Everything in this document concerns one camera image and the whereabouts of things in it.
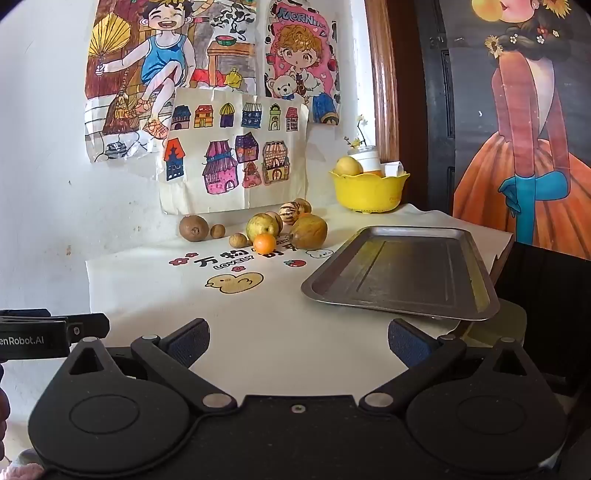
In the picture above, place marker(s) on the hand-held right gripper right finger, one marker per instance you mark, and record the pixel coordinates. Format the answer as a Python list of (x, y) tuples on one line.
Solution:
[(406, 345)]

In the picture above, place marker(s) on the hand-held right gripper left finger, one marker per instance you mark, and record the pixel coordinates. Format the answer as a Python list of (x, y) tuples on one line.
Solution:
[(189, 342)]

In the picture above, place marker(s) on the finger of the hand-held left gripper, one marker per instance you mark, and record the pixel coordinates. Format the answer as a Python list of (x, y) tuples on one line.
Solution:
[(23, 314), (90, 328)]

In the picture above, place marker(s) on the metal tray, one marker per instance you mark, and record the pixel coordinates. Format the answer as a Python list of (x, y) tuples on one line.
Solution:
[(401, 272)]

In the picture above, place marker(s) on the small brown fruit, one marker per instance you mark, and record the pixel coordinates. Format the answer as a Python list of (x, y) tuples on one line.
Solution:
[(238, 240), (217, 230)]

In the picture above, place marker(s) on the brown kiwi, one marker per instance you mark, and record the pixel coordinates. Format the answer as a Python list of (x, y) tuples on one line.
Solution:
[(193, 227)]

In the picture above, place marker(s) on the small orange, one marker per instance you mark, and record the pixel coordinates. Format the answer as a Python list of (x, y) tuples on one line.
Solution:
[(264, 243)]

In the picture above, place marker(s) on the yellow-green pear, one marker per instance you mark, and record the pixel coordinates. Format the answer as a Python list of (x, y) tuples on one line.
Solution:
[(258, 226)]

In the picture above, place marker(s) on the large brown-green fruit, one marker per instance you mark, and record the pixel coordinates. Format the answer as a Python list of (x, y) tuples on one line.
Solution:
[(309, 233)]

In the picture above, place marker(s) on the striped pepino melon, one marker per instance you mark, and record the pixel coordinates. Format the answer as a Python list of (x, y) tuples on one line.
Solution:
[(291, 213), (304, 205), (278, 220)]

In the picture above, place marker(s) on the white printed tablecloth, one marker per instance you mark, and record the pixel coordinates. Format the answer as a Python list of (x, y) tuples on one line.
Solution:
[(277, 314)]

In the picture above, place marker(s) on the yellow-green stool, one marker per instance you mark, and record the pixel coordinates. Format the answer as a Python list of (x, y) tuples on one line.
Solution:
[(503, 323)]

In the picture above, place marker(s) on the pink cloth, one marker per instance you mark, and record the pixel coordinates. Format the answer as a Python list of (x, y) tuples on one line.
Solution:
[(27, 470)]

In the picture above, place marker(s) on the yellow scalloped bowl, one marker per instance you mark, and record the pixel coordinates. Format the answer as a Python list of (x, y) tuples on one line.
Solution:
[(369, 194)]

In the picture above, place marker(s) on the orange lid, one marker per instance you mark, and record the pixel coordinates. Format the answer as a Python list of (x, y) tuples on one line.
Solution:
[(373, 173)]

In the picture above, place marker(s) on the white paper roll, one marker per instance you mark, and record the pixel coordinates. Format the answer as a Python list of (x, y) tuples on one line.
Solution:
[(392, 168)]

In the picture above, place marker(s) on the yellow round fruit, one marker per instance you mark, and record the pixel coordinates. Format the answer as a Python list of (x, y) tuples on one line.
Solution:
[(347, 167)]

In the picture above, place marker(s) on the white jar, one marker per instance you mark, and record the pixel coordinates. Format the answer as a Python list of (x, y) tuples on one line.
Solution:
[(367, 159)]

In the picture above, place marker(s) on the colourful houses drawing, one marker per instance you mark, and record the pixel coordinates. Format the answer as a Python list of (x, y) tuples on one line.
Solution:
[(231, 138)]

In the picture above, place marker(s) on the black door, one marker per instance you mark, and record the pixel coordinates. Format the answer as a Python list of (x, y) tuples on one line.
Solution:
[(436, 138)]

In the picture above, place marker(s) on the woman in orange dress poster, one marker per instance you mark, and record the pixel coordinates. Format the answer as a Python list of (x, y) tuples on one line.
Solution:
[(521, 138)]

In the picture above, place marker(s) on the boy with fan drawing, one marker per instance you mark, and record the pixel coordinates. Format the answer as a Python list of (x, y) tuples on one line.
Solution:
[(161, 60)]

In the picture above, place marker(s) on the child with teddy drawing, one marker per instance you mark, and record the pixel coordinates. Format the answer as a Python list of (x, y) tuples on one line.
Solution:
[(300, 55)]

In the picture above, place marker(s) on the wooden door frame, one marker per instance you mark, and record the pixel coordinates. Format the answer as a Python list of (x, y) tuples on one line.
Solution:
[(383, 69)]

